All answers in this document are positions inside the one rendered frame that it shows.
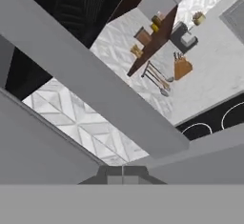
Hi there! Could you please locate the metal hanging ladle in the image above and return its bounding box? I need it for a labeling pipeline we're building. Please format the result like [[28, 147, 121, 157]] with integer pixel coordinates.
[[143, 71, 171, 98]]

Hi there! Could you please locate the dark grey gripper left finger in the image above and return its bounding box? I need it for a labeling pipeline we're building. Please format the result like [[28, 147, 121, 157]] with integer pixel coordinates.
[[78, 165, 123, 185]]

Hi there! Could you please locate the tan woven holder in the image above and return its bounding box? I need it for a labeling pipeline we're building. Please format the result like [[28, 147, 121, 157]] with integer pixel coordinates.
[[130, 44, 145, 59]]

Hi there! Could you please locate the grey range hood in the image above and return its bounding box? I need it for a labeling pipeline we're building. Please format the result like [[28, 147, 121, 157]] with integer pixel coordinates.
[[0, 0, 192, 160]]

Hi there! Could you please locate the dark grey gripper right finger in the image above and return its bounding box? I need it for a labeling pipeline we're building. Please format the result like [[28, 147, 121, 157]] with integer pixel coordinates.
[[122, 165, 168, 185]]

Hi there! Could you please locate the grey cabinet panel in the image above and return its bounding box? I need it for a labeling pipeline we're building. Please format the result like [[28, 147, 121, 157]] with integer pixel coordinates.
[[0, 87, 108, 185]]

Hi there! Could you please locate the black coffee machine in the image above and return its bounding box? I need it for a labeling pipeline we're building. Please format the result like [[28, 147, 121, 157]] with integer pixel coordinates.
[[169, 21, 200, 56]]

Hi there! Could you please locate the metal hanging spoon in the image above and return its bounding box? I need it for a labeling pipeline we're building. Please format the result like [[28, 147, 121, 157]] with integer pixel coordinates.
[[148, 61, 175, 84]]

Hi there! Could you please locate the dark brown wooden wall shelf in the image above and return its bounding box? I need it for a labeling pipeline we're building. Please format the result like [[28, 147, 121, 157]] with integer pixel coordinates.
[[126, 4, 179, 78]]

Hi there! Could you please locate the grey base cabinet front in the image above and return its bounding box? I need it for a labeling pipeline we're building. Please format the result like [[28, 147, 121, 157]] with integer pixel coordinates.
[[127, 122, 244, 185]]

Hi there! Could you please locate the wooden knife block with knives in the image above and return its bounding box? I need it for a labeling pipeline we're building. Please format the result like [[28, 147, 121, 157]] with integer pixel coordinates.
[[173, 51, 194, 82]]

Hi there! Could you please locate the brown box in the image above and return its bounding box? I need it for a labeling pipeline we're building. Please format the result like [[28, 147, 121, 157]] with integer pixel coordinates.
[[133, 26, 153, 47]]

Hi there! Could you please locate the black hob with white rings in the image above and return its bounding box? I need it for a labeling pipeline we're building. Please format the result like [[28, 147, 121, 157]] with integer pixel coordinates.
[[174, 92, 244, 142]]

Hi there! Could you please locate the wooden hanging spatula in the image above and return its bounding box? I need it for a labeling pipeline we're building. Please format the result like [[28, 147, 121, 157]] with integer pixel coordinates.
[[152, 67, 172, 92]]

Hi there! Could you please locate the yellow jar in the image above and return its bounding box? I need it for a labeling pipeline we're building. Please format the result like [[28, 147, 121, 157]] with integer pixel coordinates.
[[150, 22, 160, 34]]

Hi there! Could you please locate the grey framed panel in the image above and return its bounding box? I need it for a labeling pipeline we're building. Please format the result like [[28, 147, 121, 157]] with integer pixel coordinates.
[[218, 1, 244, 46]]

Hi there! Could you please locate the dark utensil rail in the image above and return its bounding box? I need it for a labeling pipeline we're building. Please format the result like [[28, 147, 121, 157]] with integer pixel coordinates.
[[140, 59, 153, 78]]

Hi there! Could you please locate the dark olive jar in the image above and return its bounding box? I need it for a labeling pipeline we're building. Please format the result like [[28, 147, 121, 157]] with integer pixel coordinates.
[[151, 13, 164, 28]]

